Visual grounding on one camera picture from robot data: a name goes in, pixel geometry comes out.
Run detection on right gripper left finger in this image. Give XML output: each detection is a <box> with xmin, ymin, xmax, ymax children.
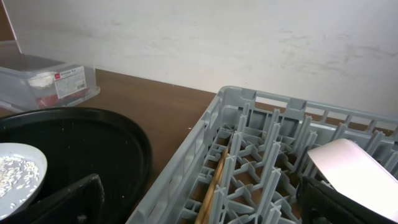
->
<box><xmin>33</xmin><ymin>174</ymin><xmax>104</xmax><ymax>224</ymax></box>

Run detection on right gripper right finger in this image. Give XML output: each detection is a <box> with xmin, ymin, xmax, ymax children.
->
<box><xmin>298</xmin><ymin>176</ymin><xmax>395</xmax><ymax>224</ymax></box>

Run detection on pink white bowl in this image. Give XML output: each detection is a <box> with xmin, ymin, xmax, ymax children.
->
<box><xmin>308</xmin><ymin>139</ymin><xmax>397</xmax><ymax>223</ymax></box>

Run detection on grey plate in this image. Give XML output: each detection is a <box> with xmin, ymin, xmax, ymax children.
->
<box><xmin>1</xmin><ymin>143</ymin><xmax>47</xmax><ymax>220</ymax></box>

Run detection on wooden chopstick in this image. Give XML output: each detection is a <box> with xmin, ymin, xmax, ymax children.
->
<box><xmin>195</xmin><ymin>148</ymin><xmax>229</xmax><ymax>224</ymax></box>
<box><xmin>197</xmin><ymin>175</ymin><xmax>222</xmax><ymax>224</ymax></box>

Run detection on white paper napkin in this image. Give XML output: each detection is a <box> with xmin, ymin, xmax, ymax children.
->
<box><xmin>28</xmin><ymin>72</ymin><xmax>55</xmax><ymax>88</ymax></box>

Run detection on red snack wrapper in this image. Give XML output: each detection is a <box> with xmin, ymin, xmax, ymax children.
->
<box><xmin>36</xmin><ymin>88</ymin><xmax>88</xmax><ymax>109</ymax></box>

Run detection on grey dishwasher rack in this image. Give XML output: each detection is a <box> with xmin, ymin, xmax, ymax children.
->
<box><xmin>128</xmin><ymin>86</ymin><xmax>397</xmax><ymax>223</ymax></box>

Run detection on clear plastic waste bin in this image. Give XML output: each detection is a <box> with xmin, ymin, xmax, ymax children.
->
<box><xmin>1</xmin><ymin>40</ymin><xmax>100</xmax><ymax>113</ymax></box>

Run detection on round black serving tray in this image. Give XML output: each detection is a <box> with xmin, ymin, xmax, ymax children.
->
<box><xmin>1</xmin><ymin>108</ymin><xmax>152</xmax><ymax>223</ymax></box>

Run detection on food scraps rice and nuts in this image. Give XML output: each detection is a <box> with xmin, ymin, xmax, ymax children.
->
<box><xmin>1</xmin><ymin>156</ymin><xmax>40</xmax><ymax>211</ymax></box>

